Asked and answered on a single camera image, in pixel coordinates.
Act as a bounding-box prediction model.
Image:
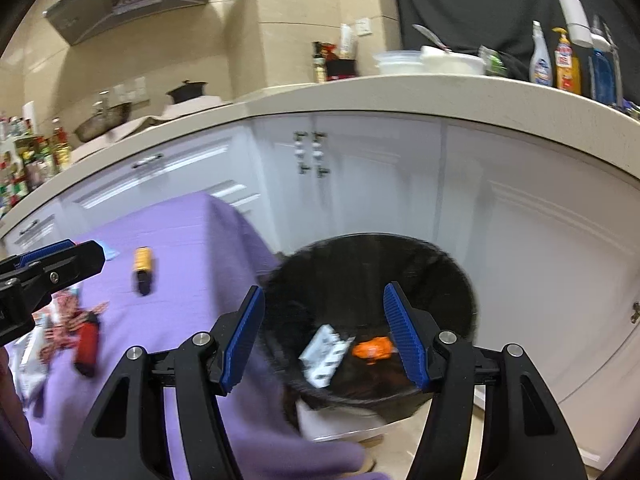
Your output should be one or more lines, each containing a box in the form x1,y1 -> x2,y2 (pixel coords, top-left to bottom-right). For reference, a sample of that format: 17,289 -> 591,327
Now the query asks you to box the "orange dish soap bottle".
553,27 -> 582,94

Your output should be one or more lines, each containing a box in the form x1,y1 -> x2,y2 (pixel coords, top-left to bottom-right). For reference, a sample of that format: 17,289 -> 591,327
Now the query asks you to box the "black red utensil holder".
326,58 -> 358,80

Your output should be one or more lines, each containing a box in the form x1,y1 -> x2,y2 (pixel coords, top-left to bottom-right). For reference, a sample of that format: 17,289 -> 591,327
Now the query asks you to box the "silver white foil packet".
299,324 -> 355,389

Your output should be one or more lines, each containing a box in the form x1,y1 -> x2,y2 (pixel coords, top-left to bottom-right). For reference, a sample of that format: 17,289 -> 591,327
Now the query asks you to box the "light blue wrapper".
98,240 -> 119,261

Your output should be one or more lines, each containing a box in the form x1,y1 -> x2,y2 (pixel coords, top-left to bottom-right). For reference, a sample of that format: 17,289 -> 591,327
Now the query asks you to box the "steel wok pan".
74,90 -> 132,143

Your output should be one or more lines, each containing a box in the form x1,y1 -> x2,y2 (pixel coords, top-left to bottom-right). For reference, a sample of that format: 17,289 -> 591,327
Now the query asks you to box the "blue cleaner bottle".
589,14 -> 624,110

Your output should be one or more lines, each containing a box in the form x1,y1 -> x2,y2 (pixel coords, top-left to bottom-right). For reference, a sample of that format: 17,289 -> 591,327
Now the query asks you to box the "white bowl with spoon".
412,24 -> 486,76

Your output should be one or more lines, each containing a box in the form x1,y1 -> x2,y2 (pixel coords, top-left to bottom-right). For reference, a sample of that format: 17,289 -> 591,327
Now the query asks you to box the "white spray bottle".
529,21 -> 552,87

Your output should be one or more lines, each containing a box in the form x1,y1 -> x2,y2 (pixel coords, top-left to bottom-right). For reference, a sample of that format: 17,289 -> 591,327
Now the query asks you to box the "cooking oil bottle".
52,117 -> 72,171

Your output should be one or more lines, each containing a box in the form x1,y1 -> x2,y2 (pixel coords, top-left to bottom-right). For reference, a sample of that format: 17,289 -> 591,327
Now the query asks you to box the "large white snack bag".
9,310 -> 53,408

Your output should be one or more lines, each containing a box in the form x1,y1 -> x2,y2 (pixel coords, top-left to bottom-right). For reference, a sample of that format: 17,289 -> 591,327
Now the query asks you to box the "orange plastic bag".
352,337 -> 396,365

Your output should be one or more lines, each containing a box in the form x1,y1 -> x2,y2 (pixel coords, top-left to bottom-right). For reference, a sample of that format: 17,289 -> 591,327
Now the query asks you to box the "dark sauce bottle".
312,41 -> 326,84

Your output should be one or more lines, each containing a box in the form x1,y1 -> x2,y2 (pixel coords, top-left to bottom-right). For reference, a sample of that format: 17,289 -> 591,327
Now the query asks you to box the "red label dark bottle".
74,312 -> 100,378

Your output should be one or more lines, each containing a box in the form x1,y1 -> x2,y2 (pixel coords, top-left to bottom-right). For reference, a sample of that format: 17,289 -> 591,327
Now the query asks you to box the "black-lined trash bin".
260,233 -> 477,419

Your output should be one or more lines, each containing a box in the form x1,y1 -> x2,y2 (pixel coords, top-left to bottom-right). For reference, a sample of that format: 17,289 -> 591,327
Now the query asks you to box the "white plastic container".
373,50 -> 425,75

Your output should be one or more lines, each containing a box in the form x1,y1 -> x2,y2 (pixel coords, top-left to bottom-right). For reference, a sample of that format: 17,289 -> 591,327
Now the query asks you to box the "black cooking pot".
167,80 -> 207,104

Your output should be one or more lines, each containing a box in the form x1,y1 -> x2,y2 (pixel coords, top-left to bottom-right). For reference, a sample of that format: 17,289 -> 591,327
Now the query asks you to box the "yellow label dark bottle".
132,246 -> 153,296

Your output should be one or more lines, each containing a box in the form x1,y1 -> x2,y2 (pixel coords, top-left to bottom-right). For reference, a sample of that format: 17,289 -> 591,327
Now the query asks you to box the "red checkered ribbon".
38,290 -> 108,364

